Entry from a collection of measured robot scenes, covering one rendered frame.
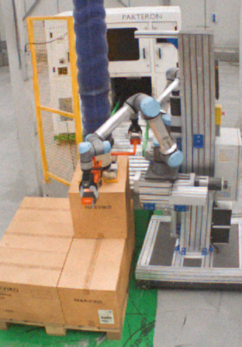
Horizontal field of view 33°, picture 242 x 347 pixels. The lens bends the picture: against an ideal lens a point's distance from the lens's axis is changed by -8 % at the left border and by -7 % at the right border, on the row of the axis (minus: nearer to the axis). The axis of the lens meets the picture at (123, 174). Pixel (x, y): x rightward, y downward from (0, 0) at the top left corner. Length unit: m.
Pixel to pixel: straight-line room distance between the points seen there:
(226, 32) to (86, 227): 9.61
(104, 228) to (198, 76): 1.31
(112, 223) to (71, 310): 0.75
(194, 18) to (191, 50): 9.22
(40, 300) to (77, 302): 0.27
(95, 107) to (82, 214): 0.78
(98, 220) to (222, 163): 1.00
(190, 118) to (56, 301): 1.60
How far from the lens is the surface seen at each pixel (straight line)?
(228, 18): 12.08
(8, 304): 3.13
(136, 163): 4.36
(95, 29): 2.85
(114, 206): 3.07
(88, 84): 2.92
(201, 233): 3.46
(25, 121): 4.47
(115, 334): 3.09
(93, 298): 2.84
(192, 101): 2.96
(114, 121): 2.70
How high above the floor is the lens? 2.41
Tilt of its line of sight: 27 degrees down
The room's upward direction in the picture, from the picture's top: 4 degrees counter-clockwise
